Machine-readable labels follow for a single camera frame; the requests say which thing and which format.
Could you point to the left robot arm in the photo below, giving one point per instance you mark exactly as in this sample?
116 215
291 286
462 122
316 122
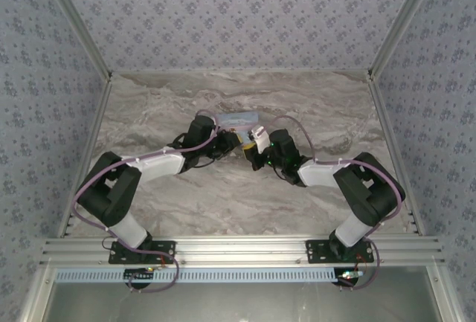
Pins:
117 197

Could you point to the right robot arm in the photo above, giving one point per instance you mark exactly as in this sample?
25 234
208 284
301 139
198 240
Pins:
372 192

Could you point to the small electronics board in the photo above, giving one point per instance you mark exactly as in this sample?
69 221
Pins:
139 273
349 274

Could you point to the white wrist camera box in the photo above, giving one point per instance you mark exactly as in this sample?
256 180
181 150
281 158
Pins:
261 139

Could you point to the aluminium mounting rail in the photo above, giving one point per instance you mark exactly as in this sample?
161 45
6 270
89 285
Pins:
238 249

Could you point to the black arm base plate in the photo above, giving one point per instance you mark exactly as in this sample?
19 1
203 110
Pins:
316 253
163 253

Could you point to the aluminium table side rail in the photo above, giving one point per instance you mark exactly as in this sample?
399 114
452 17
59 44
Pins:
87 154
396 154

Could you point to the aluminium corner frame post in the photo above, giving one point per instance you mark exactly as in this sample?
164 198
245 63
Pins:
74 21
405 21

